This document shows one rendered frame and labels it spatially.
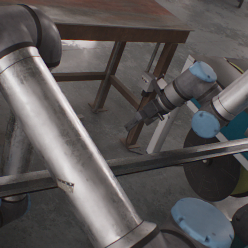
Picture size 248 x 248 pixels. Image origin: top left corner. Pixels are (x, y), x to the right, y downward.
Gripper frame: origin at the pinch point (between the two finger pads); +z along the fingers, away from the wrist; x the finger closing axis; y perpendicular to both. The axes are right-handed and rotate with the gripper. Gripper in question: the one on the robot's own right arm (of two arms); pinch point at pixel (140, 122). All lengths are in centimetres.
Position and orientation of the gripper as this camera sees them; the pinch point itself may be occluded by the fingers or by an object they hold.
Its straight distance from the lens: 167.9
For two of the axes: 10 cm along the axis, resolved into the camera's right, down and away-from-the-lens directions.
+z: -6.5, 5.3, 5.4
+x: 5.6, -1.5, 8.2
